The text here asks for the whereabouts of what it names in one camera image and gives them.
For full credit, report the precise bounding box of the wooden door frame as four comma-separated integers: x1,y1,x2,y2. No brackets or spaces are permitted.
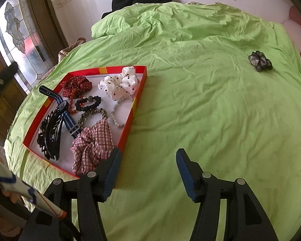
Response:
24,0,68,66

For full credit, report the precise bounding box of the blue striped watch strap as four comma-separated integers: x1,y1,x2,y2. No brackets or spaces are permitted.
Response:
39,85,81,139

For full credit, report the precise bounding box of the red bead bracelet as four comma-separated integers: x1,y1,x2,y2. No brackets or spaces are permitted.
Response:
68,88,78,116

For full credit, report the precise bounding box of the black scrunchie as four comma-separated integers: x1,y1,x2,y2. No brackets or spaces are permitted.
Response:
75,95,102,112

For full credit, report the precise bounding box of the red checkered scrunchie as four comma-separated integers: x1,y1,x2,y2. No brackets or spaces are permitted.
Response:
70,118,114,176

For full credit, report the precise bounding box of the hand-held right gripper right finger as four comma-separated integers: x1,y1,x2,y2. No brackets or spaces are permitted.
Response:
176,148,279,241

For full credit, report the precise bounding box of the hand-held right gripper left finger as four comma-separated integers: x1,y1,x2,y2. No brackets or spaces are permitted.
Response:
17,147,122,241

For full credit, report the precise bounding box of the green bed sheet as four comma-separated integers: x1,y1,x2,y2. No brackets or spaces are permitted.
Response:
4,1,301,241

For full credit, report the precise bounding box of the leopard print scrunchie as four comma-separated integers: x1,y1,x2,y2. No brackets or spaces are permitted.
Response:
78,108,108,128

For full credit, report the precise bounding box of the patterned bed cover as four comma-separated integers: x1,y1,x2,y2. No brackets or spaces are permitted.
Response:
58,38,87,63

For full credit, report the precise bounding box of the red cardboard box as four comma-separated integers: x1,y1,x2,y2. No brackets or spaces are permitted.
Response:
22,65,148,189

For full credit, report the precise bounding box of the white polka dot scrunchie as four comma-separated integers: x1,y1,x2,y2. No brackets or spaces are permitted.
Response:
98,66,141,101

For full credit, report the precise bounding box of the black hair claw clip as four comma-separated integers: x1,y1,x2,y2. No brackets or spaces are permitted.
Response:
37,107,66,161

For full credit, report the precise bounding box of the grey scrunchie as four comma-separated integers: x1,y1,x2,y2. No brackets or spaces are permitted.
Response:
248,51,273,73

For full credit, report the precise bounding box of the grey bead bracelet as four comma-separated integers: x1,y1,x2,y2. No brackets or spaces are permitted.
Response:
111,96,134,128

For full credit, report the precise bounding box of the red polka dot scrunchie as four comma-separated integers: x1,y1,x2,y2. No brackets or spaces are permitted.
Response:
60,75,93,98

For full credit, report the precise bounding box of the stained glass window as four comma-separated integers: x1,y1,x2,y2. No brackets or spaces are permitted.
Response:
0,0,51,94

